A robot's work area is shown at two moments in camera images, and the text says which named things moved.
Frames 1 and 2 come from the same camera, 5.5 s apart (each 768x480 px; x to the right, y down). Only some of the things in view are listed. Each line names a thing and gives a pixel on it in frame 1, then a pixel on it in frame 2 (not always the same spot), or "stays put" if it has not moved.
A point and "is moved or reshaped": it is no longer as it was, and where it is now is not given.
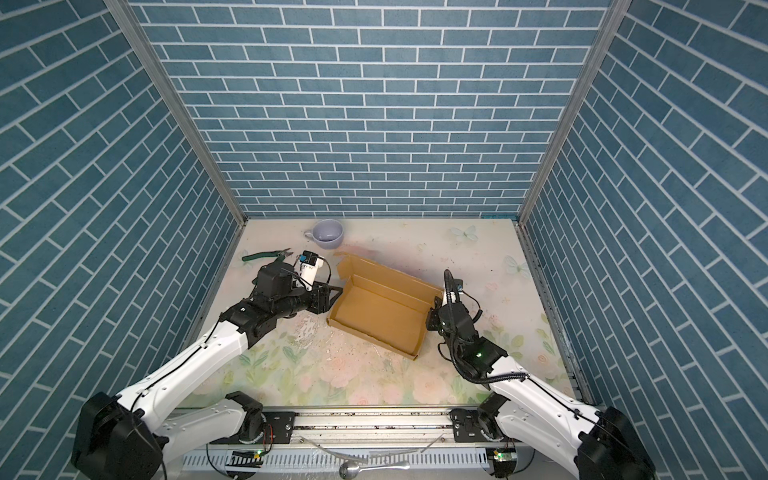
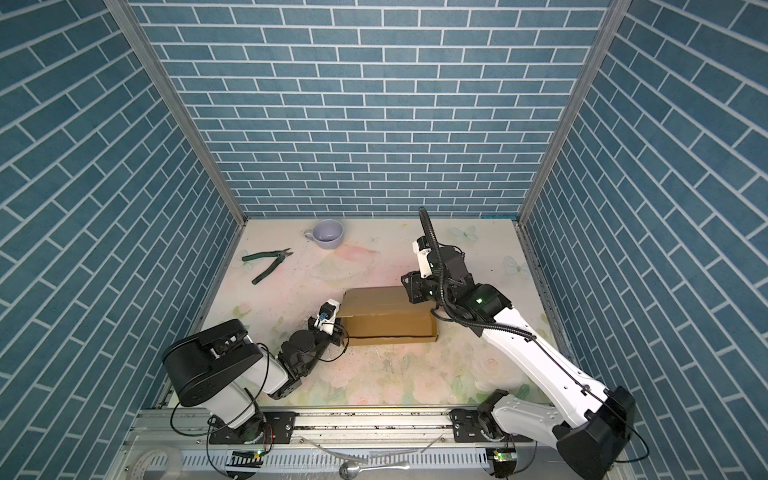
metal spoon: (350, 470) stays put
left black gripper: (322, 294) to (337, 337)
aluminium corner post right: (613, 15) stays put
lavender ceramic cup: (326, 233) stays put
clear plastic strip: (372, 456) stays put
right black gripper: (436, 312) to (414, 286)
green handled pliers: (261, 255) stays put
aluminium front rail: (372, 428) stays put
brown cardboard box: (382, 305) is moved or reshaped
